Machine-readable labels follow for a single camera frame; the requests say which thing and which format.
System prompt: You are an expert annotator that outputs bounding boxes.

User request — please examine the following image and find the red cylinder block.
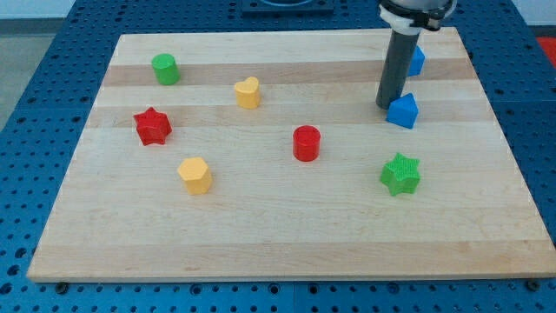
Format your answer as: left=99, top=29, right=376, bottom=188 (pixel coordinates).
left=293, top=125, right=321, bottom=162

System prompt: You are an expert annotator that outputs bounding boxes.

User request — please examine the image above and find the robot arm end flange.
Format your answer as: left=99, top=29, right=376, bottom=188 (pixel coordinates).
left=379, top=0, right=457, bottom=36

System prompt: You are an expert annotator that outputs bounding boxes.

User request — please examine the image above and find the blue triangle block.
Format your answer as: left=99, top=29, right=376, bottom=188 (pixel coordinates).
left=386, top=93, right=419, bottom=129

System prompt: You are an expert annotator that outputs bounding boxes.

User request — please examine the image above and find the wooden board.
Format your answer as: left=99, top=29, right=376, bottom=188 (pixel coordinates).
left=27, top=27, right=555, bottom=283

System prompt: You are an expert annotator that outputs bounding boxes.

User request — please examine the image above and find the yellow heart block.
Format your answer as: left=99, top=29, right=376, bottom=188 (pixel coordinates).
left=234, top=77, right=261, bottom=110

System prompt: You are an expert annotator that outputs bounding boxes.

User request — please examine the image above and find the yellow hexagon block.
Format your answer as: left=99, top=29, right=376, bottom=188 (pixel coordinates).
left=177, top=156, right=212, bottom=195

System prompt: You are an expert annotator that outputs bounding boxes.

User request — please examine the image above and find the green star block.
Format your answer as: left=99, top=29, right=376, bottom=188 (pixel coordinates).
left=380, top=153, right=420, bottom=196

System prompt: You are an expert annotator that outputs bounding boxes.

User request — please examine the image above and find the red star block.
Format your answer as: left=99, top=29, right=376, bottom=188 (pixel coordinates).
left=133, top=107, right=172, bottom=145

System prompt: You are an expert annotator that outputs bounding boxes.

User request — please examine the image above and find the green cylinder block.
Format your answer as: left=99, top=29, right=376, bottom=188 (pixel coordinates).
left=151, top=53, right=181, bottom=85

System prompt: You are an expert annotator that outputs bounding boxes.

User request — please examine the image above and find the grey pusher rod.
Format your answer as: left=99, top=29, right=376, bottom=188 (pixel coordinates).
left=376, top=30, right=419, bottom=110

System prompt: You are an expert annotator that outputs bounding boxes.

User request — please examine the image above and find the blue block behind rod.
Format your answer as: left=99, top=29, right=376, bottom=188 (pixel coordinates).
left=407, top=46, right=426, bottom=77

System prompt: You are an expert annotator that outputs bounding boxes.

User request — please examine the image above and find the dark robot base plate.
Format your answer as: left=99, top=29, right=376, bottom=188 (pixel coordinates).
left=240, top=0, right=334, bottom=16

